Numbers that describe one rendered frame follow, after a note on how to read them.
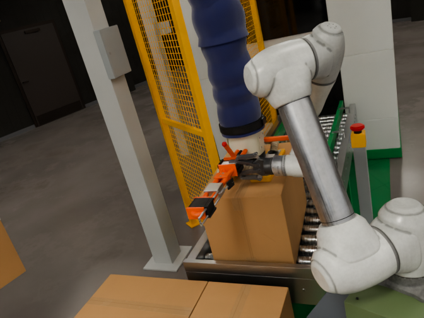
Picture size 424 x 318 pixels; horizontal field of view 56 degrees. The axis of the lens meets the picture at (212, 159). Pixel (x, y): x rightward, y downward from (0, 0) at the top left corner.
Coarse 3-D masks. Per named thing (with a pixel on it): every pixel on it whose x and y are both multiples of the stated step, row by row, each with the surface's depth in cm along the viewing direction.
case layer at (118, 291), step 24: (120, 288) 207; (144, 288) 202; (168, 288) 197; (192, 288) 193; (216, 288) 189; (240, 288) 185; (264, 288) 181; (96, 312) 194; (120, 312) 190; (144, 312) 186; (168, 312) 182; (192, 312) 178; (216, 312) 175; (240, 312) 171; (264, 312) 168; (288, 312) 176
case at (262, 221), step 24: (288, 144) 222; (240, 192) 184; (264, 192) 178; (288, 192) 189; (216, 216) 188; (240, 216) 184; (264, 216) 180; (288, 216) 184; (216, 240) 195; (240, 240) 190; (264, 240) 186; (288, 240) 182
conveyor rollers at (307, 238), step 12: (324, 120) 363; (324, 132) 339; (336, 144) 311; (336, 156) 288; (312, 204) 239; (312, 216) 224; (312, 228) 215; (300, 240) 209; (312, 240) 207; (300, 252) 201; (312, 252) 199
